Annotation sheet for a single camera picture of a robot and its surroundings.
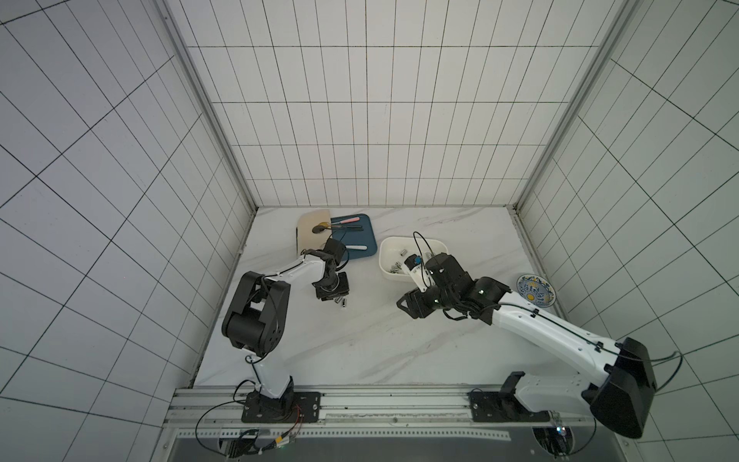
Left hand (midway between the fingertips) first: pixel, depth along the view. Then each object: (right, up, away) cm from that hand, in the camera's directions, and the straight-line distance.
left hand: (336, 298), depth 92 cm
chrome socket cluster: (+23, +14, +8) cm, 28 cm away
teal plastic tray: (+5, +21, +19) cm, 28 cm away
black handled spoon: (-10, +23, +21) cm, 33 cm away
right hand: (+18, +3, -17) cm, 25 cm away
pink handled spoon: (+1, +26, +22) cm, 34 cm away
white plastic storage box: (+20, +15, +11) cm, 28 cm away
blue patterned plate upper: (+67, +2, +2) cm, 68 cm away
